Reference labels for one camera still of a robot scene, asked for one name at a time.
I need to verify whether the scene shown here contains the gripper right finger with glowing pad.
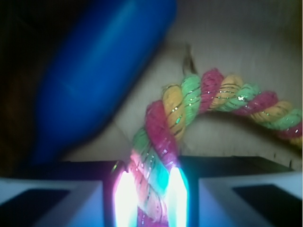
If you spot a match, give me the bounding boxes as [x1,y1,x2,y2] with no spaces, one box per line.
[169,156,303,227]

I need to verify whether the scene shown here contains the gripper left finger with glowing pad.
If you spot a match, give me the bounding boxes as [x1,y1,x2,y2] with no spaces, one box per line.
[0,161,137,227]

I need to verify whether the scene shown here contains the multicolored twisted rope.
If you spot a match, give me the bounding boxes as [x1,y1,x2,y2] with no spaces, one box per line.
[127,68,303,227]

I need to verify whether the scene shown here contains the blue plastic object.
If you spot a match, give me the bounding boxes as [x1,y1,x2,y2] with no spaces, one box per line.
[28,0,177,165]

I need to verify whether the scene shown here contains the brown paper bag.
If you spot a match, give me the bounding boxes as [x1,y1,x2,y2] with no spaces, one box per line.
[0,0,303,176]

